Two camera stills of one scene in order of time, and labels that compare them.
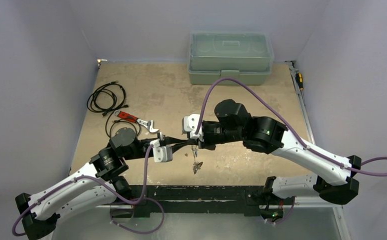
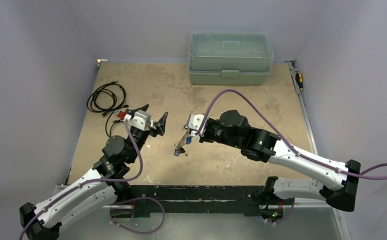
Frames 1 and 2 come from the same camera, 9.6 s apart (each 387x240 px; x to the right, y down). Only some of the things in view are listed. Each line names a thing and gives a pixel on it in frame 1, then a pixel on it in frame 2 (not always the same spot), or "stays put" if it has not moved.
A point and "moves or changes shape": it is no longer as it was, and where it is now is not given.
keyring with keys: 196,165 moves or changes shape
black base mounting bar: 196,199 stays put
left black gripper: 171,140 → 159,125
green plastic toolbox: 247,56 stays put
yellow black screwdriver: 299,79 stays put
